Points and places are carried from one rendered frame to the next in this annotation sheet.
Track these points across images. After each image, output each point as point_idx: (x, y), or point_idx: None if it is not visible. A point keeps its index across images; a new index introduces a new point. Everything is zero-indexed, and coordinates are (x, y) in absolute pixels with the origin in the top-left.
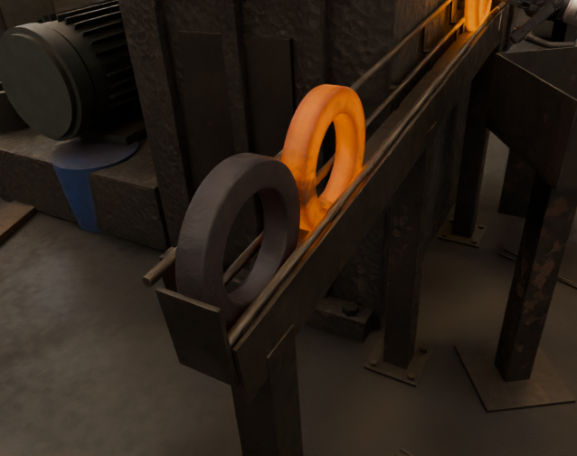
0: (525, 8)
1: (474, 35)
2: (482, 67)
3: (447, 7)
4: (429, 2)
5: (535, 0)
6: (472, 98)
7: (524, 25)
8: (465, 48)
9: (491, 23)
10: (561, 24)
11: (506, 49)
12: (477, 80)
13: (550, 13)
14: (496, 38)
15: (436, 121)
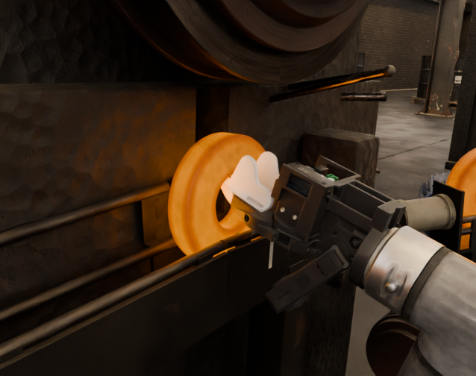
0: (286, 247)
1: (92, 306)
2: (262, 324)
3: (134, 213)
4: None
5: (302, 235)
6: (250, 375)
7: (288, 280)
8: None
9: (207, 265)
10: (462, 254)
11: (339, 287)
12: (256, 345)
13: (335, 268)
14: (258, 286)
15: None
